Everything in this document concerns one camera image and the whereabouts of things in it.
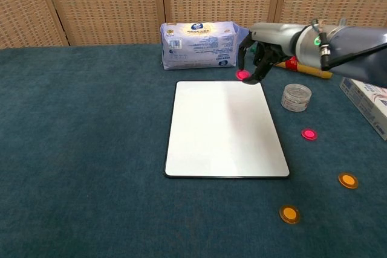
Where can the teal table mat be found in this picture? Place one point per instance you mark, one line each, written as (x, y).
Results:
(75, 149)

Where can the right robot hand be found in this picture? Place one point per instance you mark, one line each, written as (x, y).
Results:
(272, 36)

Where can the red round magnet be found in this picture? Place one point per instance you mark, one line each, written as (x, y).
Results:
(242, 74)
(309, 134)

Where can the yellow bottle green cap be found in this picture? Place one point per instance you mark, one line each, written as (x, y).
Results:
(314, 72)

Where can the yellow round magnet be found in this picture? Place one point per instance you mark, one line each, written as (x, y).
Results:
(289, 214)
(347, 180)

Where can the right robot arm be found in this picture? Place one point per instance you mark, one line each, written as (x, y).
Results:
(353, 49)

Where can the white toothpaste box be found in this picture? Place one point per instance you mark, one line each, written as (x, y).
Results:
(366, 104)

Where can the clear plastic jar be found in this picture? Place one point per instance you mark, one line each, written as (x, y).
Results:
(296, 98)

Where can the white magnetic board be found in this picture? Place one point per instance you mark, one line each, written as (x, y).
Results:
(223, 131)

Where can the blue tissue pack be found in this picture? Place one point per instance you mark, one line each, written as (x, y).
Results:
(196, 46)

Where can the woven folding screen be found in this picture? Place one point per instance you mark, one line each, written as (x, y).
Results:
(106, 4)

